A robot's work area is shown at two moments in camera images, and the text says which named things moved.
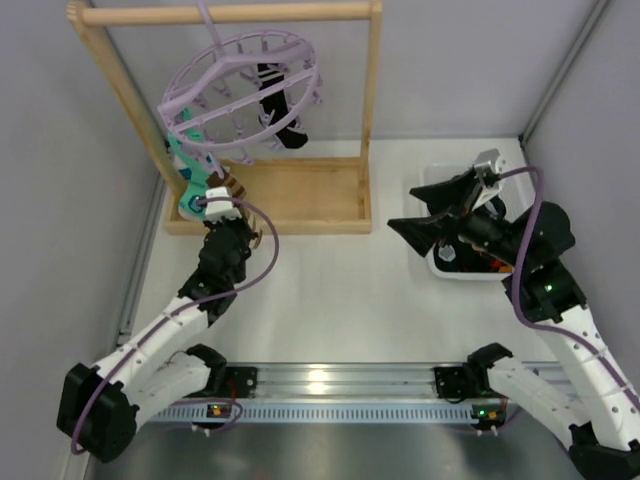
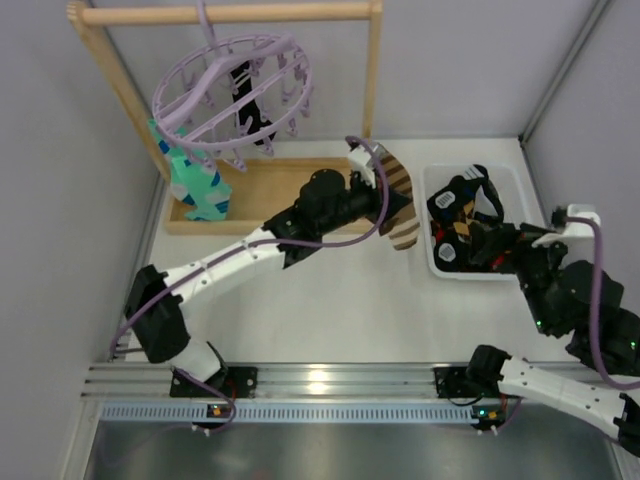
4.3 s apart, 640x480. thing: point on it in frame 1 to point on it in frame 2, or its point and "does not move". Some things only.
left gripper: x=232 y=230 to x=373 y=201
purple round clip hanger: x=244 y=93 does not move
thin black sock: x=275 y=105 to x=250 y=117
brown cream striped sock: x=222 y=178 to x=403 y=230
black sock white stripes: x=447 y=255 does not move
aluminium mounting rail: x=334 y=393 does not move
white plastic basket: x=515 y=195 does not move
